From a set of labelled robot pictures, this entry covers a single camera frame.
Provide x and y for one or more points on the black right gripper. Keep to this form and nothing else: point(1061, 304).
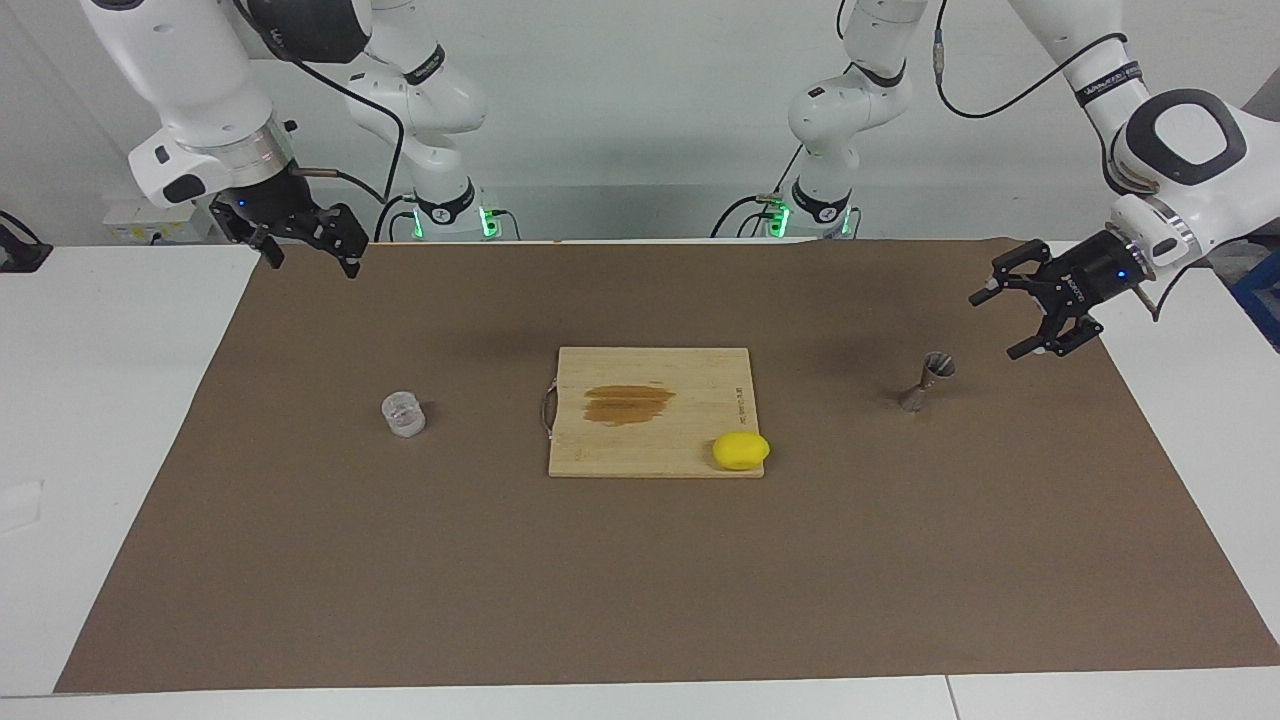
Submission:
point(275, 200)

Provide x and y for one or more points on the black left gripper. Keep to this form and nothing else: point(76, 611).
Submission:
point(1095, 278)

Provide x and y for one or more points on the steel jigger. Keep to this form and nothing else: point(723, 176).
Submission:
point(935, 368)

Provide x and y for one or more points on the clear glass cup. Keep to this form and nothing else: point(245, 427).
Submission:
point(403, 415)

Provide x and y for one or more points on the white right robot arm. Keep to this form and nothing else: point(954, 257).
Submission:
point(180, 60)

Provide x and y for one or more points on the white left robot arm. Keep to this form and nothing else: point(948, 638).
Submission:
point(1180, 150)

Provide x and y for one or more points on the white socket box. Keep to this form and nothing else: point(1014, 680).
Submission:
point(130, 225)

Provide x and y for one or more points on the black table clamp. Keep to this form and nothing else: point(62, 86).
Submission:
point(20, 255)

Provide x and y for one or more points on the yellow lemon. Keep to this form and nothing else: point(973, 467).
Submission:
point(741, 451)

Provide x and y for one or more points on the white paper sticker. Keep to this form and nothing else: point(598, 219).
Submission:
point(20, 508)

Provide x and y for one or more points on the wooden cutting board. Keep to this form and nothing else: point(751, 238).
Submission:
point(650, 450)

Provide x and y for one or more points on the brown table mat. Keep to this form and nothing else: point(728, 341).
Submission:
point(640, 580)

